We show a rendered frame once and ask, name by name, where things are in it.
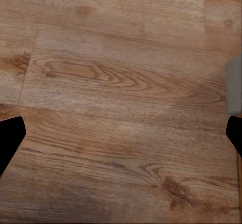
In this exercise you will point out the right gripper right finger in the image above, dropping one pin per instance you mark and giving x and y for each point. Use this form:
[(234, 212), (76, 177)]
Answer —
[(234, 132)]

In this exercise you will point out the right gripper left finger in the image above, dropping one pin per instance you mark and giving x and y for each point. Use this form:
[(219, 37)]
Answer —
[(12, 132)]

